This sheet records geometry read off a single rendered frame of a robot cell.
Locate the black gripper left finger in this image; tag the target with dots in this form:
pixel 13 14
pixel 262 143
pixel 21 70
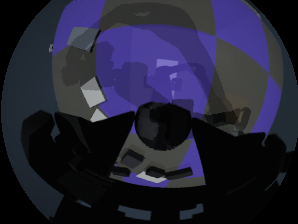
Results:
pixel 103 140

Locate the white flat rectangular plate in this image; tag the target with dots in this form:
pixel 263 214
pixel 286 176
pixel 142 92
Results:
pixel 146 177

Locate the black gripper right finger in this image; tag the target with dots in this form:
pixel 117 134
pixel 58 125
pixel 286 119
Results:
pixel 219 150

